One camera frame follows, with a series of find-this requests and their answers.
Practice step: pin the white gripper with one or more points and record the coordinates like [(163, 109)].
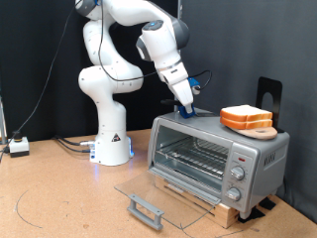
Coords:
[(181, 87)]

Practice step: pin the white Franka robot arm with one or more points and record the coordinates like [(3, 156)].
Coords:
[(109, 79)]

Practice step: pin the silver toaster oven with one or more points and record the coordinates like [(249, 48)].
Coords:
[(261, 145)]

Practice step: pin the silver oven knob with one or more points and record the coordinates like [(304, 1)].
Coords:
[(237, 173), (233, 194)]

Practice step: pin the round tan wooden board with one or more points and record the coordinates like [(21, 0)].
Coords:
[(260, 134)]

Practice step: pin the black metal bookend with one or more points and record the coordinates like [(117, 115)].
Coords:
[(262, 87)]

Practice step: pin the grey backdrop curtain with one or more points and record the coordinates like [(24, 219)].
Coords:
[(237, 39)]

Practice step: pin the vertical metal pole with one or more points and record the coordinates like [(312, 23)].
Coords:
[(180, 8)]

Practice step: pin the slatted wooden box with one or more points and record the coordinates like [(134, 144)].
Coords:
[(228, 216)]

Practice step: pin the black foam pad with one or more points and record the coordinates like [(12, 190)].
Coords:
[(268, 203), (256, 214)]

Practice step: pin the black backdrop curtain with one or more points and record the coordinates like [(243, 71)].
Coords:
[(26, 49)]

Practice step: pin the emergency stop button box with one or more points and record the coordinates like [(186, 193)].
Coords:
[(19, 147)]

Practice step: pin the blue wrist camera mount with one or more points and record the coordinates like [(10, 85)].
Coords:
[(194, 82)]

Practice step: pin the thin metal post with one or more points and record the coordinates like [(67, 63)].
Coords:
[(2, 122)]

